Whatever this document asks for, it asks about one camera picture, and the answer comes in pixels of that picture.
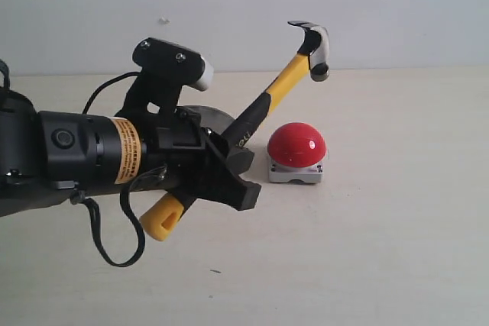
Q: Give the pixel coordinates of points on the red dome push button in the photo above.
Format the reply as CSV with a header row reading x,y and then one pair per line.
x,y
296,152

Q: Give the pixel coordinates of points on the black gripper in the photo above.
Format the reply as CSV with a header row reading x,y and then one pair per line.
x,y
173,147

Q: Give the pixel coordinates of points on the white wall plug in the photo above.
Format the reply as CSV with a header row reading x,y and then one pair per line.
x,y
163,20

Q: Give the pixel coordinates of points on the round steel plate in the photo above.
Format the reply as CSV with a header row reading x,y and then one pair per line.
x,y
212,118

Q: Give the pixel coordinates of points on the yellow black claw hammer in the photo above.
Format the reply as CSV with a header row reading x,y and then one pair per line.
x,y
311,59

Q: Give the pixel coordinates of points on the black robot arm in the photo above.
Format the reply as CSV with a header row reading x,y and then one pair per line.
x,y
48,157

